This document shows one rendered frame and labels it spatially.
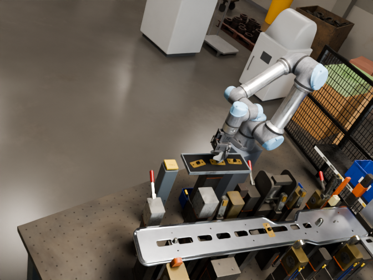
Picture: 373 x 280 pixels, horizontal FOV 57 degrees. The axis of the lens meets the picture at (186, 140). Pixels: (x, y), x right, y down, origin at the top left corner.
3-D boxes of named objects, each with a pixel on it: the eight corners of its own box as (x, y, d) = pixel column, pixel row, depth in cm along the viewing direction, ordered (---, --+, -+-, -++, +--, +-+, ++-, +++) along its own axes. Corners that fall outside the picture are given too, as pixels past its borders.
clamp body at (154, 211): (134, 258, 178) (151, 213, 157) (130, 238, 186) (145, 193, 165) (147, 255, 181) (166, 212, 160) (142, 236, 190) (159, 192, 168)
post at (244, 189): (215, 235, 205) (241, 190, 181) (212, 228, 208) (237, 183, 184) (222, 234, 207) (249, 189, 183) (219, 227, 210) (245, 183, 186)
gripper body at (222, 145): (209, 143, 178) (217, 124, 170) (223, 144, 181) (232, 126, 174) (213, 153, 172) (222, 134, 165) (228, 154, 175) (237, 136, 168)
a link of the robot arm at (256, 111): (252, 96, 175) (236, 98, 168) (267, 109, 168) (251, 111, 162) (246, 108, 179) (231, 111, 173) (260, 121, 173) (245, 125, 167)
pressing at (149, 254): (141, 273, 141) (142, 271, 140) (130, 227, 156) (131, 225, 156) (370, 237, 200) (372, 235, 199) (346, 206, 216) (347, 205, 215)
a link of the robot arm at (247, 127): (248, 123, 216) (257, 105, 208) (262, 136, 208) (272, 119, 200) (235, 125, 209) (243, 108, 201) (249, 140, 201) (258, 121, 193)
